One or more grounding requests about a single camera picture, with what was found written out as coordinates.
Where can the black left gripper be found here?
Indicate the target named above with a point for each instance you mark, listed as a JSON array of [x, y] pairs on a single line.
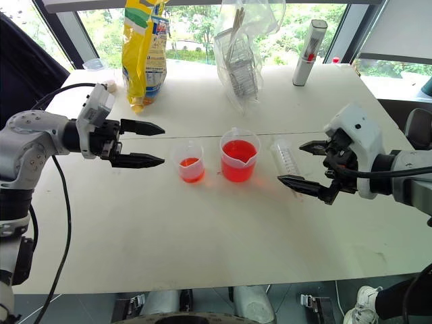
[[106, 138]]

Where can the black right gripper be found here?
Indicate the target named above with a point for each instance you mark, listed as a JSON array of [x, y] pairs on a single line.
[[342, 158]]

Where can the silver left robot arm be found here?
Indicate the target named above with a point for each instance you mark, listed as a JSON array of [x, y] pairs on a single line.
[[23, 141]]

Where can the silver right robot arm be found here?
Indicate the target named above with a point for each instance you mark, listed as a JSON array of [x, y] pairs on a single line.
[[408, 182]]

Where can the clear plastic graduated tube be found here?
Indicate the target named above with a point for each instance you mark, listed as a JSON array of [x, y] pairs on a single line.
[[285, 157]]

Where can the small beaker red liquid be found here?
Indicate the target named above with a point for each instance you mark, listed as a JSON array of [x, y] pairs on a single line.
[[190, 168]]

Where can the large beaker red liquid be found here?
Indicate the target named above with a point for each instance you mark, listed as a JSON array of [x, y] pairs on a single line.
[[238, 162]]

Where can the small white round object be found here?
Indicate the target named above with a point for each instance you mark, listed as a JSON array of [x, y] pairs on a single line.
[[110, 86]]

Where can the yellow snack bag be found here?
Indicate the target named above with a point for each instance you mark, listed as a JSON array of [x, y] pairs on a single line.
[[140, 57]]

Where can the small clear plastic container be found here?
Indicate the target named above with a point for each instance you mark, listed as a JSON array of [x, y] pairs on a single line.
[[92, 64]]

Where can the white cylindrical bottle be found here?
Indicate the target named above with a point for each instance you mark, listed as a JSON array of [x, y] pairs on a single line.
[[308, 54]]

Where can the black chair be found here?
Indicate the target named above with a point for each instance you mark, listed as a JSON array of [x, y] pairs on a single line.
[[420, 128]]

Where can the clear plastic bag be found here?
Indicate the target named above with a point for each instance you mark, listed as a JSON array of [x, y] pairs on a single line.
[[243, 44]]

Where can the dark navy fabric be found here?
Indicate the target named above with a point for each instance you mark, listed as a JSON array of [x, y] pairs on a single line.
[[23, 67]]

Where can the dark teal object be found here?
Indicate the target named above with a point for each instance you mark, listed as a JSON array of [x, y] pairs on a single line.
[[426, 87]]

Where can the white sneaker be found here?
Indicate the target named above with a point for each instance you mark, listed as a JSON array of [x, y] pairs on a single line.
[[364, 303]]

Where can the wooden sticks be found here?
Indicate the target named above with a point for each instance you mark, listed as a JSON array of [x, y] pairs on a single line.
[[237, 23]]

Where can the person leg black trousers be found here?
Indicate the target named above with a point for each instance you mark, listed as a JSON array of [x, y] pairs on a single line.
[[398, 297]]

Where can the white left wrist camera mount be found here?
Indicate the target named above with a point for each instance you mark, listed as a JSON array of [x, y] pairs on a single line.
[[96, 108]]

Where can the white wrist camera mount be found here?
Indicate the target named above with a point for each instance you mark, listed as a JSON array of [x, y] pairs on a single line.
[[96, 108], [366, 135]]

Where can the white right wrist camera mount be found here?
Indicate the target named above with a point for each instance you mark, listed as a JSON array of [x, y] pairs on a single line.
[[366, 135]]

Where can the metal table leg bracket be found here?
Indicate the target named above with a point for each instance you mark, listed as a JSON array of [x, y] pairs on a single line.
[[130, 305], [315, 305]]

